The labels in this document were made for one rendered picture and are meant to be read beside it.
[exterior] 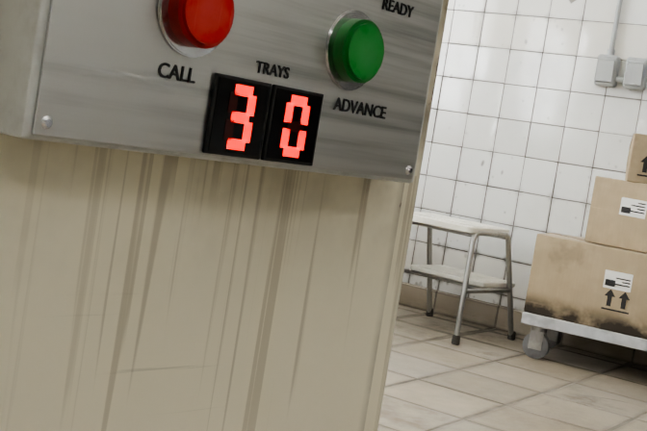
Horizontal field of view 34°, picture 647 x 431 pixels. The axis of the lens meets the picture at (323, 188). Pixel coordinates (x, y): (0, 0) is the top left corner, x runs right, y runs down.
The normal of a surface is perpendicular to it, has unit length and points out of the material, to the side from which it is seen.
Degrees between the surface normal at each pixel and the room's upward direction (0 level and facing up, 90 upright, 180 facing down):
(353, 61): 90
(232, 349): 90
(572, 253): 87
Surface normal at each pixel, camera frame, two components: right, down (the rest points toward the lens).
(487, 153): -0.54, -0.04
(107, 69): 0.74, 0.15
